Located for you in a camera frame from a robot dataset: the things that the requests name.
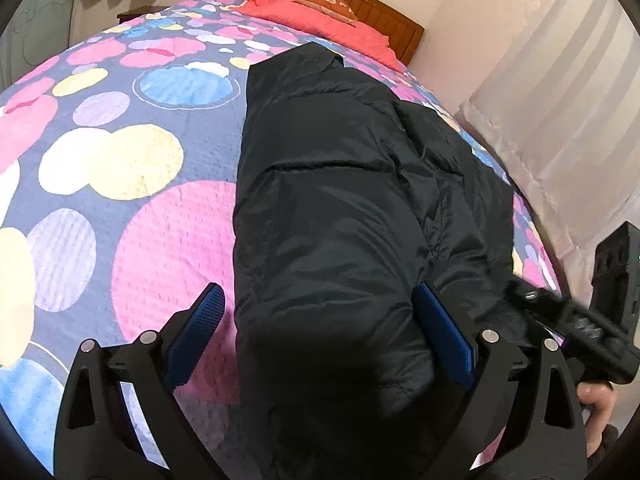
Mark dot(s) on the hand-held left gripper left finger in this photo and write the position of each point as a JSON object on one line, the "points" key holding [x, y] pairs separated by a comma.
{"points": [[195, 335]]}

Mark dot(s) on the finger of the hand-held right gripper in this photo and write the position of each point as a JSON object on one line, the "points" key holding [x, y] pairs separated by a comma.
{"points": [[532, 305]]}

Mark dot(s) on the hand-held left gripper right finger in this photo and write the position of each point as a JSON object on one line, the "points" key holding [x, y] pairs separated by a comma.
{"points": [[445, 335]]}

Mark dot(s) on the black puffer jacket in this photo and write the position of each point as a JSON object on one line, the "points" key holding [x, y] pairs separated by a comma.
{"points": [[340, 200]]}

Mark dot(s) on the person's right hand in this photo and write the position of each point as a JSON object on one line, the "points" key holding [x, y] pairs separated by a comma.
{"points": [[597, 410]]}

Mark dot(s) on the bed with dotted bedspread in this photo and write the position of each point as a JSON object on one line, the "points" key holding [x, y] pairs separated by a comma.
{"points": [[125, 160]]}

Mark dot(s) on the white sheer curtain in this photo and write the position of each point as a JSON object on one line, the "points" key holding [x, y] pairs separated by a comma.
{"points": [[565, 85]]}

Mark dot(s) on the wooden headboard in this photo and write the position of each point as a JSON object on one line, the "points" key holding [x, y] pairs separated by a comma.
{"points": [[390, 15]]}

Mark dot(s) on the red pillow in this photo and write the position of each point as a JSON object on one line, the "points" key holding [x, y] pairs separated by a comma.
{"points": [[330, 20]]}

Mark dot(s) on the orange patterned pillow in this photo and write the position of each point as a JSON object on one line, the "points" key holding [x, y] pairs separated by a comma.
{"points": [[325, 4]]}

